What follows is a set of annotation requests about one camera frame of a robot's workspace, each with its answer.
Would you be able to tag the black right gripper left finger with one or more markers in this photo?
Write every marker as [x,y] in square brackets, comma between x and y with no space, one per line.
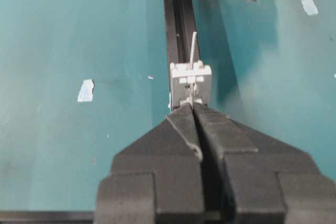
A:
[157,178]

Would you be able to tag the small metal fitting bracket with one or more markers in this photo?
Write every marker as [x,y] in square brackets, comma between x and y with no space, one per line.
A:
[190,83]

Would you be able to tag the lower black aluminium rail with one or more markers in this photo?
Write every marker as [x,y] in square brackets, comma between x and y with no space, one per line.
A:
[181,32]

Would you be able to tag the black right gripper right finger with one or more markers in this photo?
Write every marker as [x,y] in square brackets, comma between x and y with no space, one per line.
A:
[264,180]

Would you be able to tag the white tape piece lower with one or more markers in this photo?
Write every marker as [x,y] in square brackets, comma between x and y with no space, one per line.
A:
[86,91]

